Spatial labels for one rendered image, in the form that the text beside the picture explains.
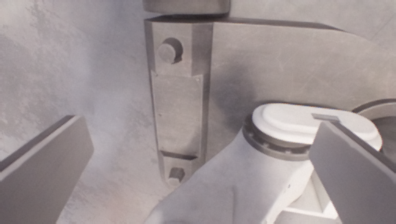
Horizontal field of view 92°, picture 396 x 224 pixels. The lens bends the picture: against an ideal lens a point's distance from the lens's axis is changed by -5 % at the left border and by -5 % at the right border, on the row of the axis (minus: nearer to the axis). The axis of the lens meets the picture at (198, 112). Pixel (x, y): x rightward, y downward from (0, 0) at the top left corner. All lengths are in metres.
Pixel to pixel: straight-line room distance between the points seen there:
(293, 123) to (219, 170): 0.14
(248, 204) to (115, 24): 0.63
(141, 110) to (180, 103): 0.33
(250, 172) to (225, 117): 0.23
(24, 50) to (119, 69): 0.41
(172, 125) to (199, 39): 0.23
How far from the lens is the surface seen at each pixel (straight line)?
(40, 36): 0.95
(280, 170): 0.33
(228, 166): 0.32
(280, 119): 0.36
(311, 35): 0.46
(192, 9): 0.43
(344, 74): 0.51
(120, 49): 0.74
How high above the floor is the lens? 0.61
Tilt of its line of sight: 58 degrees down
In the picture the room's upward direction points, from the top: 157 degrees counter-clockwise
